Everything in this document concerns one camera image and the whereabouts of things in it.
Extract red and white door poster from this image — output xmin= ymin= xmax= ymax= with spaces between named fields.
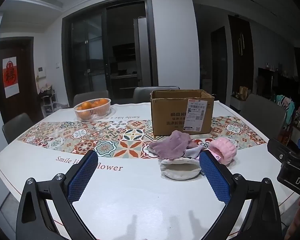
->
xmin=2 ymin=57 xmax=20 ymax=98

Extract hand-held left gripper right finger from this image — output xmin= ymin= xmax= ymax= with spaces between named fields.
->
xmin=199 ymin=151 xmax=282 ymax=240

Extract white low cabinet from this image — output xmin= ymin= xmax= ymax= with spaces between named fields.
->
xmin=230 ymin=94 xmax=248 ymax=111

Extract dark sideboard cabinet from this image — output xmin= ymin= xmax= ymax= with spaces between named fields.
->
xmin=258 ymin=67 xmax=298 ymax=105

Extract teal hanging garment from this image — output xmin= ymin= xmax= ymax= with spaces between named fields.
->
xmin=275 ymin=95 xmax=295 ymax=130

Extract brown cardboard box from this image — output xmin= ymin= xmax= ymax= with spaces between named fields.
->
xmin=150 ymin=89 xmax=215 ymax=136

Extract white fabric pouch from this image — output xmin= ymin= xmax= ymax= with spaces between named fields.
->
xmin=161 ymin=156 xmax=200 ymax=180

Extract dark wooden entrance door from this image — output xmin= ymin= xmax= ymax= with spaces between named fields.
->
xmin=0 ymin=37 xmax=42 ymax=120

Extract black framed glass sliding door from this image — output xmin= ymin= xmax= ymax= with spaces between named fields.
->
xmin=62 ymin=0 xmax=158 ymax=107

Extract clear plastic fruit basket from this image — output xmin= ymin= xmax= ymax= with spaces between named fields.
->
xmin=73 ymin=98 xmax=112 ymax=121

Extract dark plain door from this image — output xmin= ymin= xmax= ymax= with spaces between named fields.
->
xmin=211 ymin=26 xmax=228 ymax=105

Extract pile of oranges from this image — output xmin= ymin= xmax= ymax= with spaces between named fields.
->
xmin=76 ymin=99 xmax=108 ymax=119

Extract grey dining chair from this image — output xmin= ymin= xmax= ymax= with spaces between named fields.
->
xmin=133 ymin=86 xmax=180 ymax=104
xmin=73 ymin=90 xmax=109 ymax=108
xmin=240 ymin=94 xmax=287 ymax=140
xmin=2 ymin=113 xmax=34 ymax=145

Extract dark wooden door with handles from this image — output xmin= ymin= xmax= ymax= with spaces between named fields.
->
xmin=227 ymin=15 xmax=254 ymax=98

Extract white shoe rack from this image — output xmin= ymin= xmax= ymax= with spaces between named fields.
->
xmin=39 ymin=82 xmax=63 ymax=118

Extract purple fluffy cloth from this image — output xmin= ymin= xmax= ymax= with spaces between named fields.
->
xmin=149 ymin=130 xmax=199 ymax=160

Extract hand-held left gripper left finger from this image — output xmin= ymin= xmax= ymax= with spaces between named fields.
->
xmin=16 ymin=150 xmax=99 ymax=240

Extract pink plush headband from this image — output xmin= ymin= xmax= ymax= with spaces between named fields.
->
xmin=209 ymin=138 xmax=238 ymax=166

